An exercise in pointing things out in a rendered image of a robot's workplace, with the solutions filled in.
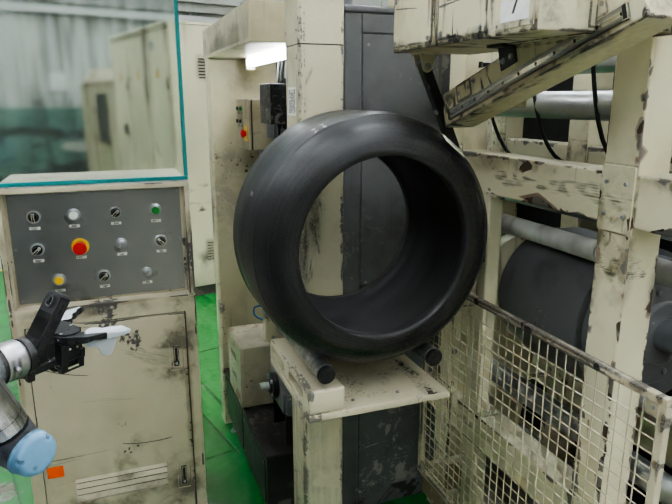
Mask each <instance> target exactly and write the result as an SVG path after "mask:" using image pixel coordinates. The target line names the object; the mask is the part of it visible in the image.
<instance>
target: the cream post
mask: <svg viewBox="0 0 672 504"><path fill-rule="evenodd" d="M285 44H286V59H285V61H286V96H287V129H289V128H290V127H292V126H293V125H295V124H297V123H299V122H301V121H303V120H305V119H307V118H309V117H312V116H314V115H318V114H321V113H325V112H330V111H337V110H343V62H344V46H343V45H344V0H285ZM288 87H296V116H292V115H288ZM299 265H300V272H301V277H302V281H303V284H304V287H305V289H306V292H309V293H312V294H316V295H323V296H337V295H343V172H342V173H340V174H339V175H338V176H337V177H335V178H334V179H333V180H332V181H331V182H330V183H329V184H328V185H327V186H326V187H325V188H324V190H323V191H322V192H321V193H320V195H319V196H318V197H317V199H316V200H315V202H314V204H313V205H312V207H311V209H310V211H309V213H308V215H307V218H306V220H305V223H304V226H303V230H302V234H301V239H300V246H299ZM292 413H293V466H294V504H342V417H341V418H336V419H331V420H325V421H320V422H315V423H309V422H308V420H307V419H306V417H305V416H304V414H303V413H302V411H301V409H300V408H299V406H298V405H297V403H296V402H295V400H294V399H293V397H292Z"/></svg>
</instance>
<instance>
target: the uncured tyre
mask: <svg viewBox="0 0 672 504"><path fill-rule="evenodd" d="M318 115H319V116H312V117H309V118H307V119H305V120H303V121H301V122H299V123H297V124H295V125H293V126H292V127H290V128H289V129H287V130H286V131H284V132H283V133H282V134H280V135H279V136H278V137H277V138H275V139H274V140H273V141H272V142H271V143H270V144H269V145H268V146H267V147H266V148H265V149H264V151H263V152H262V153H261V154H260V156H259V157H258V158H257V160H256V161H255V162H254V164H253V166H252V167H251V169H250V171H249V172H248V174H247V176H246V178H245V180H244V183H243V185H242V187H241V190H240V193H239V196H238V199H237V203H236V208H235V213H234V222H233V242H234V250H235V256H236V260H237V264H238V267H239V270H240V273H241V275H242V278H243V280H244V282H245V284H246V286H247V288H248V289H249V291H250V292H251V294H252V295H253V297H254V298H255V299H256V301H257V302H258V303H259V305H260V306H261V307H262V309H263V310H264V311H265V312H266V314H267V315H268V316H269V318H270V319H271V320H272V322H273V323H274V324H275V325H276V326H277V327H278V329H279V330H280V331H281V332H282V333H283V334H285V335H286V336H287V337H288V338H289V339H290V340H292V341H293V342H294V343H296V344H297V345H299V346H301V347H302V348H304V349H306V350H308V351H310V352H312V353H315V354H317V355H320V356H323V357H326V358H329V359H333V360H337V361H342V362H350V363H370V362H378V361H383V360H387V359H391V358H394V357H397V356H400V355H403V354H405V353H407V352H409V351H412V350H413V349H415V348H417V347H419V346H421V345H422V344H424V343H425V342H427V341H428V340H430V339H431V338H432V337H434V336H435V335H436V334H437V333H439V332H440V331H441V330H442V329H443V328H444V327H445V326H446V325H447V324H448V323H449V322H450V321H451V320H452V319H453V317H454V316H455V315H456V314H457V313H458V311H459V310H460V309H461V307H462V306H463V304H464V303H465V301H466V300H467V298H468V296H469V294H470V293H471V291H472V289H473V287H474V285H475V282H476V280H477V278H478V275H479V272H480V269H481V266H482V263H483V259H484V254H485V249H486V241H487V213H486V206H485V200H484V196H483V192H482V189H481V186H480V183H479V181H478V178H477V176H476V174H475V172H474V170H473V168H472V167H471V165H470V163H469V162H468V160H467V159H466V157H463V156H462V155H461V154H460V153H459V152H458V151H457V150H455V149H454V148H453V147H452V146H451V145H450V144H449V143H448V142H447V141H446V140H445V138H444V136H443V134H442V133H440V132H439V131H438V130H436V129H435V128H433V127H432V126H430V125H428V124H427V123H425V122H423V121H421V120H418V119H416V118H414V117H411V116H408V115H404V114H400V113H395V112H388V111H370V110H337V111H330V112H325V113H321V114H318ZM324 122H325V123H327V124H328V125H330V126H328V127H326V128H324V129H323V130H321V131H319V132H318V133H316V134H315V135H314V134H312V133H311V132H308V131H310V130H311V129H313V128H315V127H316V126H318V125H320V124H322V123H324ZM375 157H377V158H379V159H380V160H381V161H382V162H384V163H385V164H386V165H387V166H388V168H389V169H390V170H391V171H392V173H393V174H394V175H395V177H396V179H397V181H398V182H399V185H400V187H401V189H402V192H403V196H404V200H405V206H406V225H405V231H404V236H403V239H402V242H401V245H400V247H399V250H398V252H397V254H396V256H395V257H394V259H393V261H392V262H391V263H390V265H389V266H388V267H387V269H386V270H385V271H384V272H383V273H382V274H381V275H380V276H379V277H378V278H376V279H375V280H374V281H373V282H371V283H370V284H368V285H366V286H365V287H363V288H361V289H359V290H356V291H354V292H351V293H348V294H343V295H337V296H323V295H316V294H312V293H309V292H306V289H305V287H304V284H303V281H302V277H301V272H300V265H299V246H300V239H301V234H302V230H303V226H304V223H305V220H306V218H307V215H308V213H309V211H310V209H311V207H312V205H313V204H314V202H315V200H316V199H317V197H318V196H319V195H320V193H321V192H322V191H323V190H324V188H325V187H326V186H327V185H328V184H329V183H330V182H331V181H332V180H333V179H334V178H335V177H337V176H338V175H339V174H340V173H342V172H343V171H345V170H346V169H348V168H350V167H351V166H353V165H355V164H357V163H360V162H362V161H365V160H368V159H371V158H375ZM252 187H253V188H255V191H254V194H253V196H252V199H249V198H248V197H249V194H250V192H251V189H252Z"/></svg>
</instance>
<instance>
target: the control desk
mask: <svg viewBox="0 0 672 504"><path fill-rule="evenodd" d="M0 258H1V265H2V273H3V280H4V287H5V294H6V302H7V309H8V312H9V314H8V315H9V322H10V330H11V337H12V339H17V338H19V337H25V336H26V334H27V332H28V330H29V328H30V326H31V324H32V322H33V320H34V318H35V316H36V314H37V312H38V310H39V308H40V306H41V304H42V302H43V300H44V298H45V295H46V293H47V291H48V290H54V291H57V292H60V293H62V294H65V295H67V296H69V297H70V299H71V301H70V303H69V305H68V307H67V309H66V311H67V310H69V309H73V308H76V307H82V308H84V311H83V312H82V313H81V314H79V315H78V316H77V318H75V319H73V325H75V326H77V327H81V332H85V331H86V330H87V329H89V328H93V327H97V328H105V327H109V326H112V327H113V326H119V325H122V326H125V327H127V328H130V329H131V332H129V333H127V334H125V335H122V336H118V337H117V339H116V343H115V346H114V349H113V352H112V353H111V354H110V355H108V356H103V355H102V354H101V353H100V351H99V349H98V348H96V347H92V348H88V347H86V346H85V345H84V344H82V346H83V347H85V356H84V366H81V367H79V368H77V369H74V370H72V371H70V372H67V373H65V374H60V373H58V372H53V371H51V370H47V371H45V372H42V373H40V374H37V375H35V381H33V382H31V383H28V382H26V381H25V379H21V378H20V379H17V381H18V388H19V395H20V403H21V406H22V407H23V409H24V410H25V412H26V413H27V415H28V416H29V417H30V419H31V420H32V422H33V423H34V425H35V426H36V427H37V428H38V429H43V430H45V431H46V432H47V433H48V434H50V435H51V436H52V437H53V438H54V439H55V442H56V454H55V457H54V459H53V461H52V463H51V464H50V465H49V466H48V468H52V467H58V466H63V467H64V475H65V476H63V477H58V478H53V479H48V475H47V469H45V470H44V471H43V472H42V473H40V474H38V475H36V476H33V477H31V483H32V490H33V498H34V504H208V502H207V485H206V467H205V450H204V433H203V416H202V399H201V382H200V364H199V347H198V330H197V313H196V296H195V293H194V292H195V277H194V259H193V242H192V225H191V208H190V191H189V181H188V180H163V181H140V182H117V183H94V184H71V185H48V186H25V187H2V188H0Z"/></svg>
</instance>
